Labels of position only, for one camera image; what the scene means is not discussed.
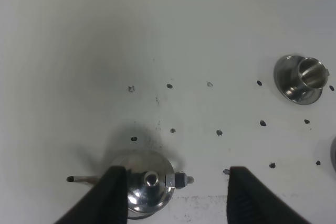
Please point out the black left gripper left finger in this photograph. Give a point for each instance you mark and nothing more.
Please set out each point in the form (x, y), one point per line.
(106, 202)

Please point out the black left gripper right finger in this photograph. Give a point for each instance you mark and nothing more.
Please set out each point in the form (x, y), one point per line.
(250, 201)

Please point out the stainless steel teapot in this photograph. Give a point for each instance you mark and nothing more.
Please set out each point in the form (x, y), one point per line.
(151, 181)

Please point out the near stainless steel saucer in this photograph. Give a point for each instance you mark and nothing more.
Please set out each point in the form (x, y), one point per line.
(332, 153)

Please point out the stainless steel saucer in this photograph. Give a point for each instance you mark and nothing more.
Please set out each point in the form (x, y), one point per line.
(288, 83)
(332, 153)

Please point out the far stainless steel saucer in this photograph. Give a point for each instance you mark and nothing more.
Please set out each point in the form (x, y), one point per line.
(288, 83)

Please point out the far stainless steel teacup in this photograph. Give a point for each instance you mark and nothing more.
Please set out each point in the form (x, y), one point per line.
(312, 73)

